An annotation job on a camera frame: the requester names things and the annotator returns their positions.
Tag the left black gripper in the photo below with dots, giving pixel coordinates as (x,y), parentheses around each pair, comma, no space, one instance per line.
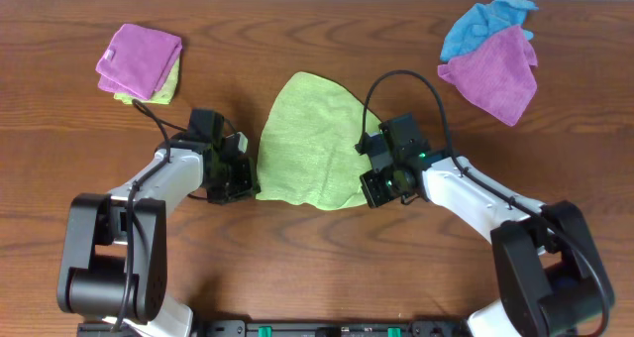
(238,181)

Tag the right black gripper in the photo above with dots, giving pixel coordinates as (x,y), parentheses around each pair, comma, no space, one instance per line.
(375,198)

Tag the green microfiber cloth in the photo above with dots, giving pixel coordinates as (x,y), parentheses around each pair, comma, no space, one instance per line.
(307,149)

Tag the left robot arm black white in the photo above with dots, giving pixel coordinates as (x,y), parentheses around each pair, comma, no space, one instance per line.
(114,257)

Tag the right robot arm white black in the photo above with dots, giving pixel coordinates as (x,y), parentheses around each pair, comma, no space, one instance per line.
(549,273)

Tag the folded green cloth under purple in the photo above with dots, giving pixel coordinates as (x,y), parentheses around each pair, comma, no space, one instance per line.
(161,97)

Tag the crumpled purple cloth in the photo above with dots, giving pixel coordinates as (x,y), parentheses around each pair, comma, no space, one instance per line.
(497,77)

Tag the crumpled blue cloth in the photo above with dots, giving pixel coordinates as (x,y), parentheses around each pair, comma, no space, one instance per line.
(481,22)

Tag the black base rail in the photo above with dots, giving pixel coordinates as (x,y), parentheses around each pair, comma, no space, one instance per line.
(419,328)

